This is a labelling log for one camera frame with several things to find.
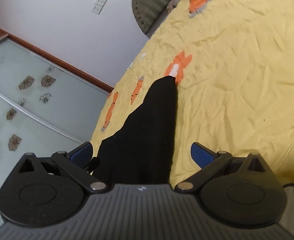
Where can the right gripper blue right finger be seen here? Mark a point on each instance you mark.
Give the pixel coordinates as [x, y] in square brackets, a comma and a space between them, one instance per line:
[201, 155]

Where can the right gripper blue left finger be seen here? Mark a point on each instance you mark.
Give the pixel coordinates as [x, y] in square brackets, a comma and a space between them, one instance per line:
[81, 155]

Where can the black trousers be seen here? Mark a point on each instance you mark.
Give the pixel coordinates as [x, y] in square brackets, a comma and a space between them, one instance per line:
[141, 151]

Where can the frosted glass floral sliding door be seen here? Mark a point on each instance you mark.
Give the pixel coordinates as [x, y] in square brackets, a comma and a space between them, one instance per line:
[43, 108]

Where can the yellow carrot print bedsheet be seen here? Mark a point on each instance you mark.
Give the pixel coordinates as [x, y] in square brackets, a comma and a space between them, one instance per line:
[237, 91]

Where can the brown grey pillow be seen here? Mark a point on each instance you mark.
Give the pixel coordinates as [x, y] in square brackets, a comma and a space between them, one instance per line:
[171, 5]

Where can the brown wooden door frame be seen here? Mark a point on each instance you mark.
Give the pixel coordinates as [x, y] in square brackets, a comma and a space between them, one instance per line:
[64, 65]

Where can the white wall socket pair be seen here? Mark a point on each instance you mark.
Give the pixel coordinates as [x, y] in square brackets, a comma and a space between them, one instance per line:
[98, 6]

